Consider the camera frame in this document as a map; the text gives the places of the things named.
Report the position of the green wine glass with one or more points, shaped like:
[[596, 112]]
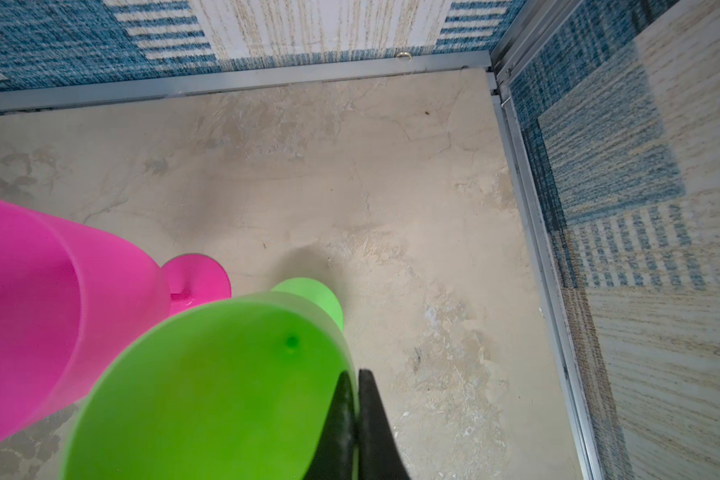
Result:
[[232, 389]]

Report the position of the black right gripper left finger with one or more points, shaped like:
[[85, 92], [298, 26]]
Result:
[[334, 456]]

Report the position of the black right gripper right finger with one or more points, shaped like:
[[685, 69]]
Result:
[[379, 457]]

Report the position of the magenta wine glass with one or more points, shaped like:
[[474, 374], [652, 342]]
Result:
[[72, 298]]

